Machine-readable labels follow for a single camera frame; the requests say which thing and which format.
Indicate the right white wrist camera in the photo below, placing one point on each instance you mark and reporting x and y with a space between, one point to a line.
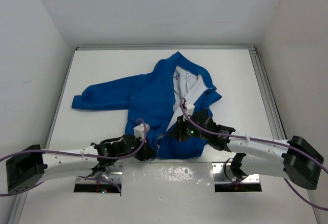
188 108

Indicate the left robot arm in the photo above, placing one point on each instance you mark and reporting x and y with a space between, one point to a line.
33 166

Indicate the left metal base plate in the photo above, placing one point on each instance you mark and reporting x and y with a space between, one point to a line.
111 173

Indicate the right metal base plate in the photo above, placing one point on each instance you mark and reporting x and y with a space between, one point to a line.
223 175

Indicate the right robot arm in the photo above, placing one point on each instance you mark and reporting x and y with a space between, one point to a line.
293 159

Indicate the metal base plate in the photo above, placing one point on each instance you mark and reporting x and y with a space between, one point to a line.
223 175
111 173

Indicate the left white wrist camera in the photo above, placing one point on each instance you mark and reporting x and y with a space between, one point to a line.
141 130

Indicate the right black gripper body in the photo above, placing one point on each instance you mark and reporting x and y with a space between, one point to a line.
186 129

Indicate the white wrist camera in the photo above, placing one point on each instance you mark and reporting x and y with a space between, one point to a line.
141 130
188 108

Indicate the blue zip jacket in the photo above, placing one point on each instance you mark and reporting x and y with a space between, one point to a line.
155 97

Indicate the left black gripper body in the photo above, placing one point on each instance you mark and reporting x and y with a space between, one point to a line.
141 155

